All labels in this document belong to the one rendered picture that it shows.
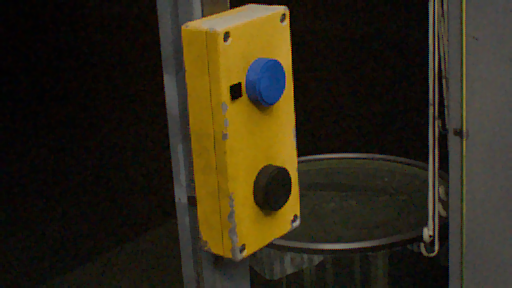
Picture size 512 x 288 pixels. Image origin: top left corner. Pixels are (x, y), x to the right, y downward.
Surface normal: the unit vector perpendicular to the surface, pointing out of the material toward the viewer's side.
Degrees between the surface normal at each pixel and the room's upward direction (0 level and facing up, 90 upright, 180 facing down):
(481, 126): 90
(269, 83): 90
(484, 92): 90
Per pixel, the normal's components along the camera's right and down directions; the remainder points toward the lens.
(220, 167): -0.62, 0.29
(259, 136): 0.78, 0.15
